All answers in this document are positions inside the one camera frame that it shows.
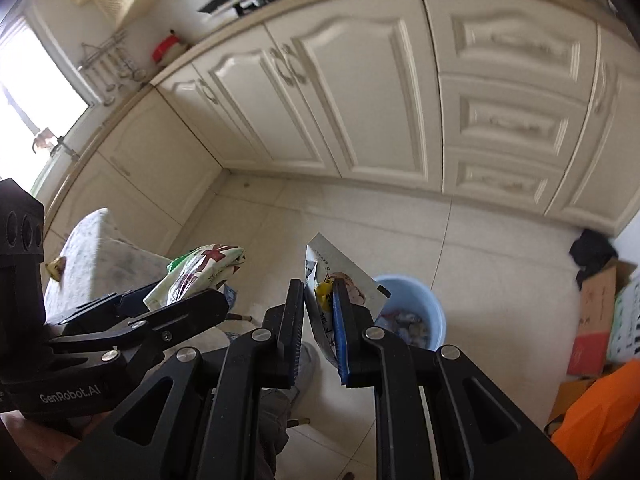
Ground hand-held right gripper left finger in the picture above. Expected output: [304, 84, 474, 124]
[52, 279, 307, 480]

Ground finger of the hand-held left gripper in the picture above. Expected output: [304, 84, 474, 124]
[56, 279, 175, 330]
[49, 289, 231, 382]

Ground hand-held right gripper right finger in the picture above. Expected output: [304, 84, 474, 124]
[331, 278, 581, 480]

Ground red print white plastic bag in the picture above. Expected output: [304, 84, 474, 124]
[143, 242, 247, 311]

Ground silver printed food packet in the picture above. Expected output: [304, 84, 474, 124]
[304, 232, 393, 368]

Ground blue plastic bin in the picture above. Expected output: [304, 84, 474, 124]
[372, 274, 447, 352]

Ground round marble table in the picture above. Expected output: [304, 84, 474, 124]
[42, 207, 173, 331]

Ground heap of crumpled wrappers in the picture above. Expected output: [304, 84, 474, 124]
[375, 310, 432, 349]

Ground steel faucet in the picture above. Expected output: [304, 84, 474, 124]
[47, 137, 81, 161]

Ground white framed window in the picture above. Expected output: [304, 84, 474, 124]
[0, 15, 93, 196]

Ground cream cabinet drawer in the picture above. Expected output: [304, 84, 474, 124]
[442, 146, 568, 211]
[440, 74, 588, 161]
[422, 0, 598, 103]

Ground row of hanging utensils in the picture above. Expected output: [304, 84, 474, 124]
[82, 55, 148, 106]

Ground flat cardboard box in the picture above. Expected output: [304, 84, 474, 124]
[547, 376, 601, 428]

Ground metal utensil rack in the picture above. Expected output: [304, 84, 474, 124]
[77, 30, 131, 68]

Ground brown cardboard box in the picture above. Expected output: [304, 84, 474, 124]
[566, 259, 638, 377]

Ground cream base cabinets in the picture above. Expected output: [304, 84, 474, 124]
[42, 0, 640, 281]

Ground black cloth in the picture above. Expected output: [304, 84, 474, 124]
[569, 229, 620, 288]

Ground orange plastic bag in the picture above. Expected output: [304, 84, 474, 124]
[544, 359, 640, 480]

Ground white green printed box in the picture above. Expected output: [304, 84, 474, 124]
[606, 280, 640, 366]

